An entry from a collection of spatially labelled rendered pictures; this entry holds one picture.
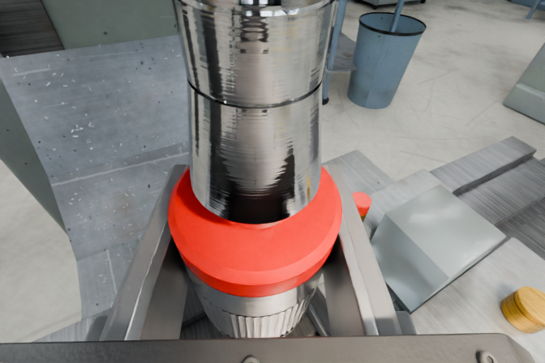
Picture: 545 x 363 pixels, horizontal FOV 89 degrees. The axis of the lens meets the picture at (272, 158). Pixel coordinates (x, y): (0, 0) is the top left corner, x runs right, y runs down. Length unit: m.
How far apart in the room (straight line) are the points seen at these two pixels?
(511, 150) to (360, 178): 0.35
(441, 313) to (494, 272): 0.06
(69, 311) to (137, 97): 1.23
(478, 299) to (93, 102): 0.44
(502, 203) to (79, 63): 0.59
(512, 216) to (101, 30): 0.60
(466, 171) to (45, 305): 1.56
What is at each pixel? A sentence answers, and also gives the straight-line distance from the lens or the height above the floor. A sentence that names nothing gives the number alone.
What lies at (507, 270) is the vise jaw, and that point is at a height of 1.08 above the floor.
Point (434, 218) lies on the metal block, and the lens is 0.23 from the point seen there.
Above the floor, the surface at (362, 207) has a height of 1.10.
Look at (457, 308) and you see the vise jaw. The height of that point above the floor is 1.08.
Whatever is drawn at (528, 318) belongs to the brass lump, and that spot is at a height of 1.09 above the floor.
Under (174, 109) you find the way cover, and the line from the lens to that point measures 0.43.
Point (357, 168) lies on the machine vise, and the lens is 0.35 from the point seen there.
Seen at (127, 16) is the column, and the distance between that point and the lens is 0.43.
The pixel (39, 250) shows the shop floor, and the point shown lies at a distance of 1.79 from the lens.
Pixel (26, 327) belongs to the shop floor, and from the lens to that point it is 1.61.
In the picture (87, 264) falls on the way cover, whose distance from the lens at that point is 0.45.
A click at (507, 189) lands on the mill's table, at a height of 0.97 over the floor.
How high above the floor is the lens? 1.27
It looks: 43 degrees down
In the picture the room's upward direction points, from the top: 3 degrees clockwise
